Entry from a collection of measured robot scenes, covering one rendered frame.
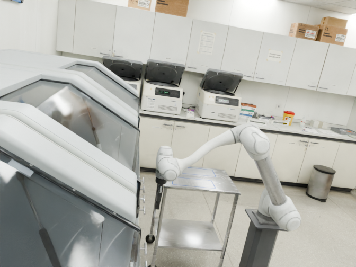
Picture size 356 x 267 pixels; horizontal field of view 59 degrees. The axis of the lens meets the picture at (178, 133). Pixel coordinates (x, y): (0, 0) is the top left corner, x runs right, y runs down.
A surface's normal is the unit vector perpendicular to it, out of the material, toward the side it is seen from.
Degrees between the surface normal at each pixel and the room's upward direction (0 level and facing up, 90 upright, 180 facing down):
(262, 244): 90
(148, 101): 90
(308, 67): 90
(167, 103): 90
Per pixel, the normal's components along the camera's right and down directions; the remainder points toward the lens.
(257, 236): -0.61, 0.12
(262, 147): 0.14, 0.22
